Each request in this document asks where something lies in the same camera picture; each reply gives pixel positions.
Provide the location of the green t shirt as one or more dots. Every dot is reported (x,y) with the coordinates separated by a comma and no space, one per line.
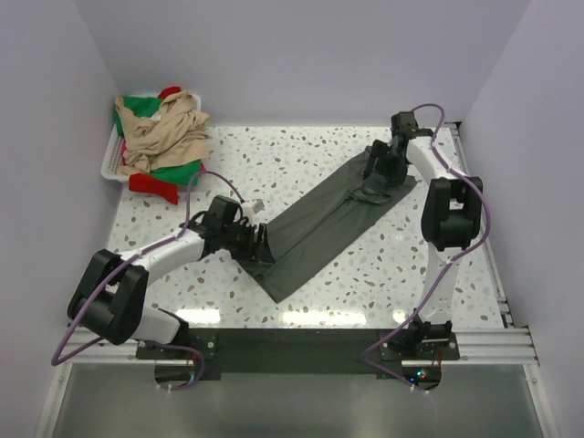
(173,173)

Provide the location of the white plastic basket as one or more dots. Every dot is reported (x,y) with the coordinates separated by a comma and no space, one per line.
(113,154)

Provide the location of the aluminium frame rail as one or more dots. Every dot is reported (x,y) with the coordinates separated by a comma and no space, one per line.
(501,346)

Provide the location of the beige t shirt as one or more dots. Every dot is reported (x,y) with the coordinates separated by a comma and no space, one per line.
(177,137)

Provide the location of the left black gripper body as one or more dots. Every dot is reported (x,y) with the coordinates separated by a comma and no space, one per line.
(238,239)

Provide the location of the red t shirt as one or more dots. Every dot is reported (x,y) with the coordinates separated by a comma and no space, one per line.
(153,187)

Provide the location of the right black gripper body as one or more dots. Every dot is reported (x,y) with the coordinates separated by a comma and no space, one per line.
(391,166)

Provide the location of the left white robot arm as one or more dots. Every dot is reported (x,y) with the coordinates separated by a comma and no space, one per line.
(109,300)

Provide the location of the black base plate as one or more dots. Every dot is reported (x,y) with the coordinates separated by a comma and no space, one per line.
(173,367)

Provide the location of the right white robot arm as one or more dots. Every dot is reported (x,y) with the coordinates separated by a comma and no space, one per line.
(451,222)

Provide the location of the dark grey t shirt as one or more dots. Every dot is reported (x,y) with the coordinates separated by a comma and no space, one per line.
(318,227)

